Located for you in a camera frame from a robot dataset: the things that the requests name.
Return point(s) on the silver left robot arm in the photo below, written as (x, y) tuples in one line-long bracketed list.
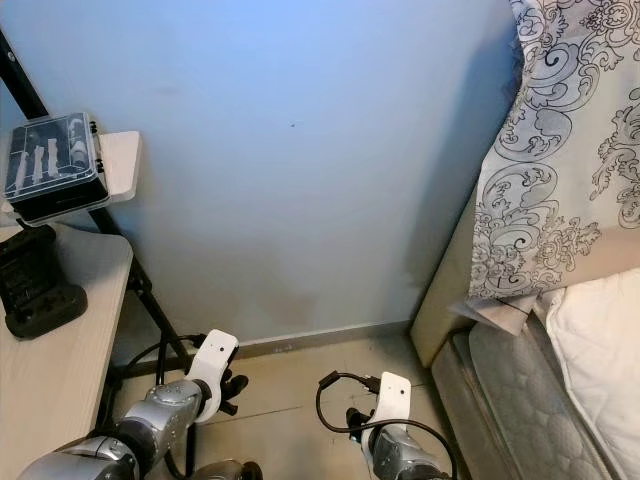
[(160, 415)]

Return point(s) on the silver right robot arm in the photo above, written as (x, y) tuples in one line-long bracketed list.
[(405, 462)]

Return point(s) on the robot left leg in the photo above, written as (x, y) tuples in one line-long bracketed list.
[(220, 471)]

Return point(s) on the light wood desk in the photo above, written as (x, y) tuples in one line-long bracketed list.
[(60, 400)]

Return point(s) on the white paper mattress tag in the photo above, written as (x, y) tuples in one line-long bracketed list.
[(500, 315)]

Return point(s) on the black handheld controller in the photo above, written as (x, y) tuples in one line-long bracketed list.
[(40, 290)]

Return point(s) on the clear lid black tool case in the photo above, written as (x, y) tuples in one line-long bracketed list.
[(55, 165)]

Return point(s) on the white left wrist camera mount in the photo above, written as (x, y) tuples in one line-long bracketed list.
[(215, 365)]

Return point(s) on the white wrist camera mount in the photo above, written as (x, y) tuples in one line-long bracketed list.
[(392, 398), (215, 365)]

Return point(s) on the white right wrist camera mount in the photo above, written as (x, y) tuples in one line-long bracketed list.
[(392, 398)]

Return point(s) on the black metal rack frame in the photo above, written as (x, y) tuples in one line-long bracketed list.
[(25, 80)]

